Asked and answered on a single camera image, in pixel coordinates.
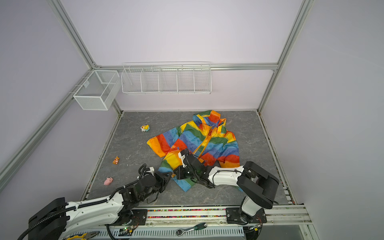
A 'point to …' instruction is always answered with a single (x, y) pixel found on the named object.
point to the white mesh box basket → (99, 90)
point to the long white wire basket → (174, 77)
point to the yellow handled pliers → (84, 236)
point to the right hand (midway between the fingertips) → (173, 172)
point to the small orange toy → (116, 160)
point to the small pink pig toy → (108, 181)
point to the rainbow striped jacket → (206, 136)
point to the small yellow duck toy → (145, 128)
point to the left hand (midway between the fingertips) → (174, 174)
